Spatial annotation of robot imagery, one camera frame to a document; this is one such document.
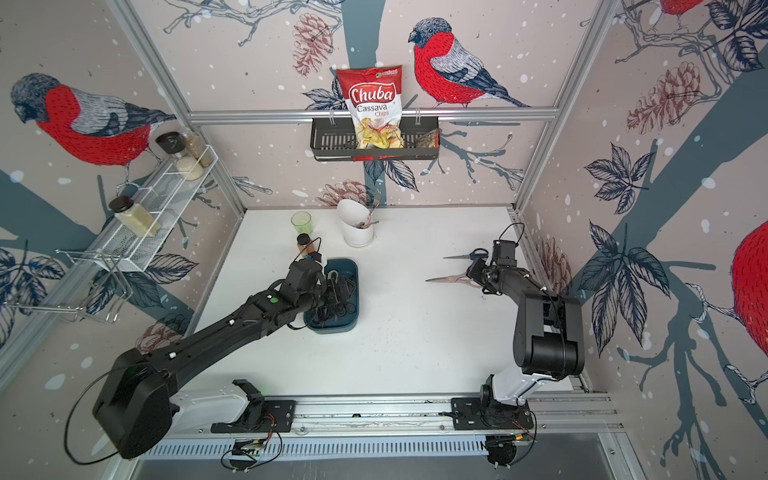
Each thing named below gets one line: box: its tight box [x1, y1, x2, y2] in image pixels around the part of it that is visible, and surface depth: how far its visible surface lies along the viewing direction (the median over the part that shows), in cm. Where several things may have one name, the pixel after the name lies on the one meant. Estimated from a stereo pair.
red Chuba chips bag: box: [336, 65, 404, 149], surface depth 84 cm
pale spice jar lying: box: [109, 196, 161, 237], surface depth 69 cm
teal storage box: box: [303, 258, 359, 334], surface depth 90 cm
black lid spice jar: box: [155, 131, 188, 159], surface depth 81 cm
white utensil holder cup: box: [336, 199, 374, 248], surface depth 107 cm
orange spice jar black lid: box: [296, 233, 315, 256], surface depth 102 cm
